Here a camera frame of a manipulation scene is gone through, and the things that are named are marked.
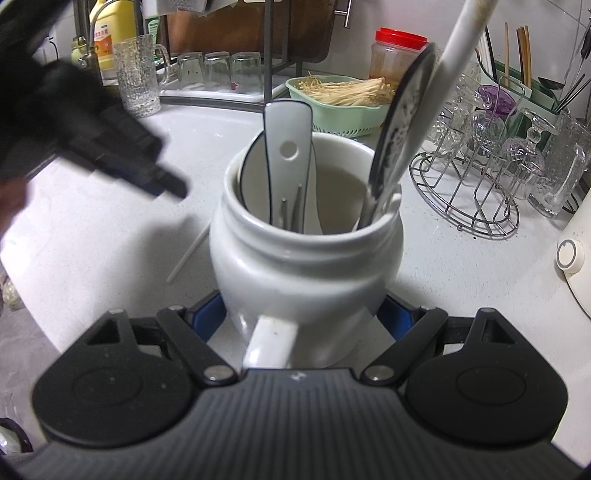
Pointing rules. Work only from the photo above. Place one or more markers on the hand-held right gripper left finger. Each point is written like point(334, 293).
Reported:
point(203, 316)

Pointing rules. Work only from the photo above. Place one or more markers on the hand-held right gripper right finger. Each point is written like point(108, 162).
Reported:
point(399, 318)

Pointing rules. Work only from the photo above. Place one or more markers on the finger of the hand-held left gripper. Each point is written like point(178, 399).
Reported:
point(138, 182)
point(129, 134)

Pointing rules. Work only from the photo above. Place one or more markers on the white ceramic mug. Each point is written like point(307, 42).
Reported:
point(300, 286)

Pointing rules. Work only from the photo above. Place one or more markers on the beige chopstick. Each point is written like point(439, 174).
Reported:
point(443, 74)

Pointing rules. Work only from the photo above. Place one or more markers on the person's left hand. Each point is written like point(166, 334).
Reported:
point(9, 203)

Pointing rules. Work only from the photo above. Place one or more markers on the small pale green bottle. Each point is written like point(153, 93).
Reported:
point(79, 48)

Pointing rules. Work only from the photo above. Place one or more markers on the small curved faucet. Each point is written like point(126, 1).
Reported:
point(82, 27)

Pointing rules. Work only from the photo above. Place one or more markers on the white drip tray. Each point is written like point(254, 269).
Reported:
point(207, 96)

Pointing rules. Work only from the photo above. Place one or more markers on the upturned drinking glass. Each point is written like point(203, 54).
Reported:
point(218, 71)
point(247, 71)
point(190, 71)

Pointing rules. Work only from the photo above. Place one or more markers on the yellow detergent bottle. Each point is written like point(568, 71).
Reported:
point(115, 46)

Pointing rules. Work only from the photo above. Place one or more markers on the wooden cutting board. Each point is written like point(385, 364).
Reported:
point(231, 32)

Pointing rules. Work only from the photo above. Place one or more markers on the dish rack with boards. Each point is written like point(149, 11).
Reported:
point(267, 55)

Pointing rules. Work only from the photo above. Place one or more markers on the white electric cooking pot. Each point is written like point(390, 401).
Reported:
point(579, 286)

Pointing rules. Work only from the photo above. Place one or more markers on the clear stem glass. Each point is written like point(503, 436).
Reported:
point(524, 152)
point(482, 134)

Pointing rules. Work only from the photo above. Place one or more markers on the green plastic basket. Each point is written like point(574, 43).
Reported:
point(341, 120)

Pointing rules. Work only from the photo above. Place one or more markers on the tall textured glass mug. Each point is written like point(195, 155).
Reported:
point(556, 170)

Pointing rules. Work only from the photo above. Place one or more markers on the enoki mushrooms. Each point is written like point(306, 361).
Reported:
point(346, 90)

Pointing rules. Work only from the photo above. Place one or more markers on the purple glass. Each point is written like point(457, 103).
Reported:
point(496, 101)

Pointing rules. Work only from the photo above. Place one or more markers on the clear glass mug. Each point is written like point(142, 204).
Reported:
point(468, 83)

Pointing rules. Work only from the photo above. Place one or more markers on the green utensil caddy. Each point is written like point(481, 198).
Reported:
point(517, 90)

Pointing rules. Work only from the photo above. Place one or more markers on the bundle of white chopsticks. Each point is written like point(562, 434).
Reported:
point(488, 55)

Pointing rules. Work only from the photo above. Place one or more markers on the metal ladle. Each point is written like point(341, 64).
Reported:
point(550, 84)

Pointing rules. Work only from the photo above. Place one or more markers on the red lid plastic jar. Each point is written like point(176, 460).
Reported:
point(399, 39)

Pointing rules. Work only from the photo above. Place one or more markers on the pair of black caddy chopsticks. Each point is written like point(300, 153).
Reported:
point(570, 94)

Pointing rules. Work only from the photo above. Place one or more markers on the wooden caddy chopstick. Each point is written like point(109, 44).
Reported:
point(524, 50)
point(506, 50)

